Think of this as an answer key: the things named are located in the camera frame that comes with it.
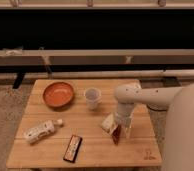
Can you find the white plastic bottle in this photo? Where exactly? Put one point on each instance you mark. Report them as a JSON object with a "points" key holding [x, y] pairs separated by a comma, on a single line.
{"points": [[44, 129]]}

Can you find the wooden table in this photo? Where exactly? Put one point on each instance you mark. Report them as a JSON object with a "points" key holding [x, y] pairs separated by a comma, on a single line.
{"points": [[97, 148]]}

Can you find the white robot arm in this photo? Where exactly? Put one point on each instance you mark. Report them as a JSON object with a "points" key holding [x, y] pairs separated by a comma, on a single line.
{"points": [[178, 150]]}

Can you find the orange ceramic bowl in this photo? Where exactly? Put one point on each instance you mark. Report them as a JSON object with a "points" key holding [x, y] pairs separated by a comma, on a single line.
{"points": [[58, 94]]}

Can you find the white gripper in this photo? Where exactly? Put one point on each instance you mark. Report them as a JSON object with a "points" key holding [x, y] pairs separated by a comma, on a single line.
{"points": [[122, 116]]}

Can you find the clear plastic cup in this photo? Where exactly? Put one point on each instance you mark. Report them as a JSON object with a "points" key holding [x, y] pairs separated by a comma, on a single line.
{"points": [[92, 97]]}

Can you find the white wall rail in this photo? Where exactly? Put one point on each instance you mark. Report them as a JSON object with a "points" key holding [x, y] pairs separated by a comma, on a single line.
{"points": [[150, 56]]}

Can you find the dark chocolate bar wrapper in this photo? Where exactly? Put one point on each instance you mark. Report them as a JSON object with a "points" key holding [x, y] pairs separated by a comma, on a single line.
{"points": [[72, 149]]}

